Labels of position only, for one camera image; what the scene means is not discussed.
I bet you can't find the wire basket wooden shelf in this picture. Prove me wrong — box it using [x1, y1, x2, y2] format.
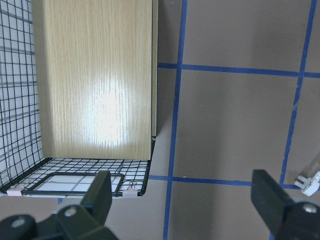
[0, 0, 159, 198]

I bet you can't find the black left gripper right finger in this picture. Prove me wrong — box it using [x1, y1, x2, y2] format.
[251, 169, 295, 234]

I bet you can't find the white toaster power cable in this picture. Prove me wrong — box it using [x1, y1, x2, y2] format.
[294, 171, 320, 197]

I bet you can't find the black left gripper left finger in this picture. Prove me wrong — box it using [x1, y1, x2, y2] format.
[80, 171, 112, 225]

